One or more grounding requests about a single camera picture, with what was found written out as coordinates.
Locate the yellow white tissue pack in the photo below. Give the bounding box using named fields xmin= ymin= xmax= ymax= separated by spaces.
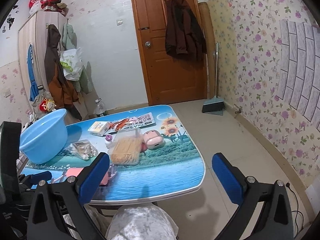
xmin=87 ymin=121 xmax=110 ymax=137

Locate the black world map wall sticker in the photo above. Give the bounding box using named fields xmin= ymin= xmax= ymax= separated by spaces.
xmin=0 ymin=5 xmax=20 ymax=39

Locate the brown orange hanging jacket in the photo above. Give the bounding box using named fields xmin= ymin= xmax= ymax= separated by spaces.
xmin=44 ymin=24 xmax=83 ymax=120

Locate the brown wooden door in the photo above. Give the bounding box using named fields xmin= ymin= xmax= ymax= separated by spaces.
xmin=129 ymin=0 xmax=208 ymax=105

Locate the dark brown hanging coat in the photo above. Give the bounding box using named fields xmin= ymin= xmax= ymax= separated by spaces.
xmin=164 ymin=0 xmax=207 ymax=64

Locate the clear box of toothpicks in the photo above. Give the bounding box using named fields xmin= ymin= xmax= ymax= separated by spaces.
xmin=107 ymin=127 xmax=141 ymax=165

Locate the dark red cloth pile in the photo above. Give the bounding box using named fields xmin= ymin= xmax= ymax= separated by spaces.
xmin=41 ymin=0 xmax=68 ymax=13

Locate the blue hanging garment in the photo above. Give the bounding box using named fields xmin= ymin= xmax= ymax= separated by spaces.
xmin=27 ymin=42 xmax=38 ymax=102

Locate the white crumpled plastic bag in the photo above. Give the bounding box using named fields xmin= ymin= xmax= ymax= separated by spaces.
xmin=29 ymin=1 xmax=43 ymax=15

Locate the pink box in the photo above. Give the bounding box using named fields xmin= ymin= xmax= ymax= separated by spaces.
xmin=66 ymin=166 xmax=118 ymax=187

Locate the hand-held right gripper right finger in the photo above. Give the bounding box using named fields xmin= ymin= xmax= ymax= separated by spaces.
xmin=212 ymin=152 xmax=294 ymax=240

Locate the grey broom with long handle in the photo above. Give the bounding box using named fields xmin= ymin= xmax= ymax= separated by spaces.
xmin=202 ymin=42 xmax=225 ymax=116

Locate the black power cable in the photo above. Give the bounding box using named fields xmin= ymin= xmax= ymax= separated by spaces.
xmin=285 ymin=182 xmax=304 ymax=230

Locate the white snack packet red print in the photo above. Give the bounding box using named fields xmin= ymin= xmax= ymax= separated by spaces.
xmin=105 ymin=112 xmax=157 ymax=133

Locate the clear bag of cotton swabs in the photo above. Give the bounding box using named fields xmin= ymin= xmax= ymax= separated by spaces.
xmin=64 ymin=140 xmax=98 ymax=161

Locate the white green plastic bag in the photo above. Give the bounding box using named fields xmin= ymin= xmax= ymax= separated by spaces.
xmin=59 ymin=47 xmax=83 ymax=82

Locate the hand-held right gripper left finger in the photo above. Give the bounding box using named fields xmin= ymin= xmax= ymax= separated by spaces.
xmin=26 ymin=152 xmax=110 ymax=240

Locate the white paper sheet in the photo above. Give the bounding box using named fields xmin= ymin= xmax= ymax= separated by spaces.
xmin=304 ymin=182 xmax=320 ymax=205

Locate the floor clutter pile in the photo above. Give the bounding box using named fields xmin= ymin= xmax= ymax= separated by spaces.
xmin=21 ymin=112 xmax=38 ymax=133

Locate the red yellow plush toy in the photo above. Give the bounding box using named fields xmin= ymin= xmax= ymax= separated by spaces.
xmin=40 ymin=98 xmax=56 ymax=112

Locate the pale green hanging garment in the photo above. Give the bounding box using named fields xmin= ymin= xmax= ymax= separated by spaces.
xmin=61 ymin=23 xmax=90 ymax=94

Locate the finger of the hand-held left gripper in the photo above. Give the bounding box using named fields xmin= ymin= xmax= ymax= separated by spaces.
xmin=18 ymin=170 xmax=53 ymax=189

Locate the light blue plastic basin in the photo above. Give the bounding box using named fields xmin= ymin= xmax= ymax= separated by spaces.
xmin=19 ymin=109 xmax=68 ymax=164

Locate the pink pig-shaped gadget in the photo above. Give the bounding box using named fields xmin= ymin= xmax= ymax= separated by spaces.
xmin=142 ymin=129 xmax=165 ymax=149

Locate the grey hanging bag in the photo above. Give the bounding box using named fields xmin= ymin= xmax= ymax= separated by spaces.
xmin=31 ymin=86 xmax=54 ymax=113

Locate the large clear water bottle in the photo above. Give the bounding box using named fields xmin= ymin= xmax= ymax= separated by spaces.
xmin=95 ymin=99 xmax=107 ymax=118

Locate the light wooden wardrobe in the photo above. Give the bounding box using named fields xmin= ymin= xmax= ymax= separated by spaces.
xmin=17 ymin=11 xmax=83 ymax=120

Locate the grey brick wall sticker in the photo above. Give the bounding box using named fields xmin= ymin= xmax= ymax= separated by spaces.
xmin=275 ymin=19 xmax=320 ymax=123

